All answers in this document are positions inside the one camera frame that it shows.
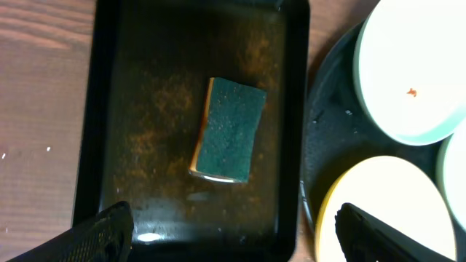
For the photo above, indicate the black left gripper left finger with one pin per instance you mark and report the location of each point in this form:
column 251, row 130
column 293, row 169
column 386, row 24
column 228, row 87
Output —
column 107, row 237

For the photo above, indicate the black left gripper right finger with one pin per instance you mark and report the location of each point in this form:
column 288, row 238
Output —
column 364, row 238

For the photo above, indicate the yellow plate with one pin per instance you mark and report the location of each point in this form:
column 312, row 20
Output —
column 396, row 192

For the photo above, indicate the green plate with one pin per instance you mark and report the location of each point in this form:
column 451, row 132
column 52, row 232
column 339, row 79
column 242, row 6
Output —
column 450, row 173
column 409, row 69

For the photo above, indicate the black round tray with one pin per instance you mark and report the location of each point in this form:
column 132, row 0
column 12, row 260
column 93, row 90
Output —
column 338, row 134

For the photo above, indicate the black rectangular tray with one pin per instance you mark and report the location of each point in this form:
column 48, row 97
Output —
column 150, row 67

